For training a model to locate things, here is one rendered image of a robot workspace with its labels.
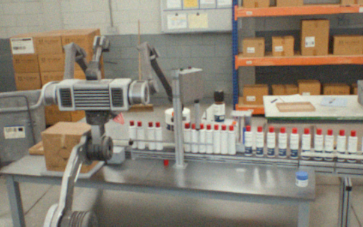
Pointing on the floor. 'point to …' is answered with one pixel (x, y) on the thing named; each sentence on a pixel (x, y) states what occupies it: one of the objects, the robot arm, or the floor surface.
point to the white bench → (321, 113)
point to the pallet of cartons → (50, 63)
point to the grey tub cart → (14, 124)
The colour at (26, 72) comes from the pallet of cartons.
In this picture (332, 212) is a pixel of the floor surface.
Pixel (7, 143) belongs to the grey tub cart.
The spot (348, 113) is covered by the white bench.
